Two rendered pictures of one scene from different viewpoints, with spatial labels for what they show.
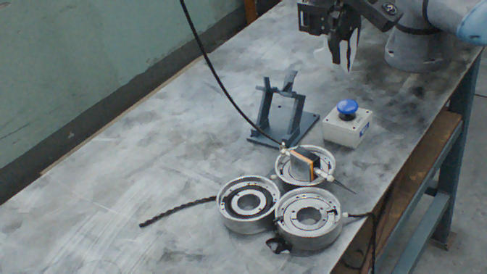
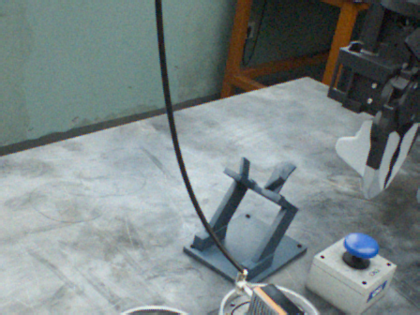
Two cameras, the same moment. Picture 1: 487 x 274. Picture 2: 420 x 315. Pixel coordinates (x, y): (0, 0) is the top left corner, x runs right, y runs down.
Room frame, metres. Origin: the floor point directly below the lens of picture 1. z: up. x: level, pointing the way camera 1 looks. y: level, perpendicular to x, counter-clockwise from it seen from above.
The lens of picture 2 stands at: (0.19, 0.02, 1.24)
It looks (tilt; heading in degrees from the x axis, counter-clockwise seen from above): 29 degrees down; 355
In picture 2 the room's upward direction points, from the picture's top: 11 degrees clockwise
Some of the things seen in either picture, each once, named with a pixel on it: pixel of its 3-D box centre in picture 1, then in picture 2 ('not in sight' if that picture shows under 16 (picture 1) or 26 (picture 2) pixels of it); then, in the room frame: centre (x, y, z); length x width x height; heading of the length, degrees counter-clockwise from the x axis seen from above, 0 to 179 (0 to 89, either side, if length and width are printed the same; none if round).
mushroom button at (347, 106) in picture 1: (347, 114); (356, 257); (0.76, -0.20, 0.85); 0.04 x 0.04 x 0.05
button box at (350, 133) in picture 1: (348, 123); (353, 273); (0.77, -0.21, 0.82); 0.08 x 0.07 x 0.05; 138
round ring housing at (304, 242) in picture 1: (309, 219); not in sight; (0.54, -0.08, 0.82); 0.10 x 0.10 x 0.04
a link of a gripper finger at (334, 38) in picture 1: (337, 38); (387, 127); (0.75, -0.18, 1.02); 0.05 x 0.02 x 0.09; 137
